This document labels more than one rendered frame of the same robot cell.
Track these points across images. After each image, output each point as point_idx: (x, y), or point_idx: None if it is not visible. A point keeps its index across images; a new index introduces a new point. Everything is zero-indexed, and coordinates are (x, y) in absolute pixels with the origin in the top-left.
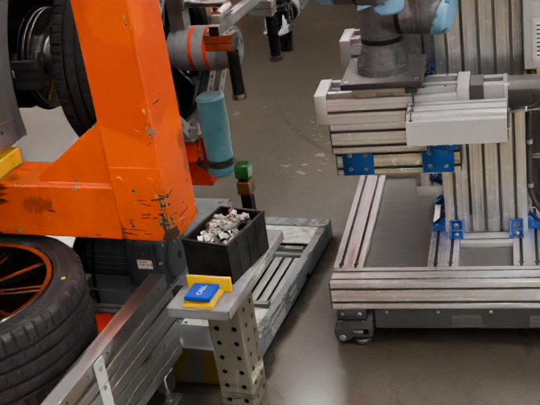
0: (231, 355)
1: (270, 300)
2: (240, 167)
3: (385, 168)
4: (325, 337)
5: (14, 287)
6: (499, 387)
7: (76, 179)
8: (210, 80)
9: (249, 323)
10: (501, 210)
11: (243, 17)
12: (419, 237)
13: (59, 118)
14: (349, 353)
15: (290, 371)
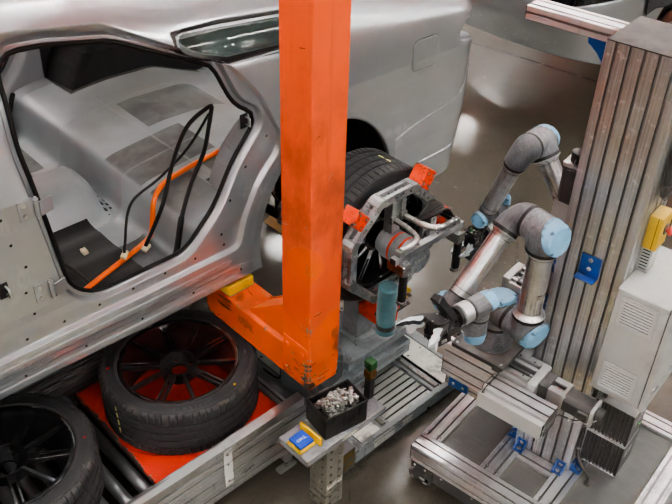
0: (318, 470)
1: (388, 419)
2: (368, 363)
3: (474, 394)
4: (406, 465)
5: (223, 355)
6: None
7: (268, 323)
8: None
9: (335, 458)
10: (554, 449)
11: (563, 104)
12: (497, 433)
13: None
14: (411, 488)
15: (367, 481)
